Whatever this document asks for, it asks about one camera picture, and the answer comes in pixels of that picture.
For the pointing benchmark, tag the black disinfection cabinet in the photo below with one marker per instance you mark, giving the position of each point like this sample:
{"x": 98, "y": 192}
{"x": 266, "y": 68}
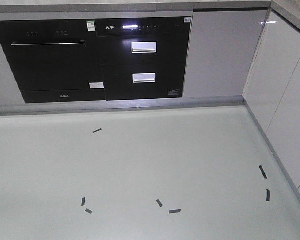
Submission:
{"x": 118, "y": 63}

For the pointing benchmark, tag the white label sticker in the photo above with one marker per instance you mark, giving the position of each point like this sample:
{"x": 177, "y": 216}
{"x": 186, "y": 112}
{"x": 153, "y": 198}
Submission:
{"x": 96, "y": 85}

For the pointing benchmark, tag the grey cabinet door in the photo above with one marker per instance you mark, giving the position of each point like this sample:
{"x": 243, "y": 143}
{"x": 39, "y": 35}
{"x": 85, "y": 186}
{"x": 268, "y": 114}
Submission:
{"x": 221, "y": 48}

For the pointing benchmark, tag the green energy label sticker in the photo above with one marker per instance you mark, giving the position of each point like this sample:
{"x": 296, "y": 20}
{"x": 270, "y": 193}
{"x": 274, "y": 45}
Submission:
{"x": 90, "y": 25}

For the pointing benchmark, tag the black built-in dishwasher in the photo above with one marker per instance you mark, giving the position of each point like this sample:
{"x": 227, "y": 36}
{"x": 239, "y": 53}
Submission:
{"x": 52, "y": 60}

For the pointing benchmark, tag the black floor tape right lower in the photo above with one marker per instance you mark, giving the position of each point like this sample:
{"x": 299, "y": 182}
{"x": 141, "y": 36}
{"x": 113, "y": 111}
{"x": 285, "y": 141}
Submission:
{"x": 267, "y": 195}

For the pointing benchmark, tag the lower silver drawer handle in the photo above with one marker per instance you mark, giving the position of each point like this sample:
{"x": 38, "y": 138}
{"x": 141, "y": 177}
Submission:
{"x": 143, "y": 78}

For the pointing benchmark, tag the silver drawer handle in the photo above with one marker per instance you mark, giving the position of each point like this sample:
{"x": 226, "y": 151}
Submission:
{"x": 143, "y": 78}
{"x": 143, "y": 47}

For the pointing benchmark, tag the upper silver drawer handle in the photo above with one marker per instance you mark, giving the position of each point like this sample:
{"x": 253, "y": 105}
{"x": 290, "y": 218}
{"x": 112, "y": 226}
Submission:
{"x": 143, "y": 47}

